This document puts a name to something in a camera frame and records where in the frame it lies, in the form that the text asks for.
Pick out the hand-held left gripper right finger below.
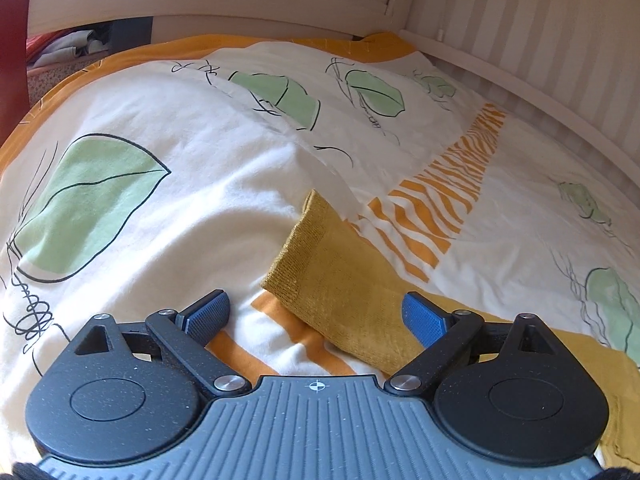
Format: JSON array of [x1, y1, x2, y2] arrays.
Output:
[[383, 290, 561, 395]]

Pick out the leaf printed white duvet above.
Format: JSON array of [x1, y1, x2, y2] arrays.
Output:
[[0, 32, 640, 467]]

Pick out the white wooden bed frame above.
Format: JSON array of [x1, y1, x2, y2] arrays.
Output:
[[27, 0, 640, 201]]

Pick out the pile of crumpled clothes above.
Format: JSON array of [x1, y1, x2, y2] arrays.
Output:
[[25, 27, 119, 69]]

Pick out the dark red panel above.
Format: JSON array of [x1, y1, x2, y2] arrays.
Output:
[[0, 0, 34, 133]]

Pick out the mustard yellow knit sweater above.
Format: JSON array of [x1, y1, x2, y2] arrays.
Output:
[[261, 189, 640, 476]]

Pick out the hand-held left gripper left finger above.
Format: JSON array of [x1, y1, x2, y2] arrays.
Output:
[[72, 288, 253, 395]]

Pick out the grey striped mattress sheet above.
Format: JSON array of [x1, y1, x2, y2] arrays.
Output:
[[440, 57, 640, 196]]

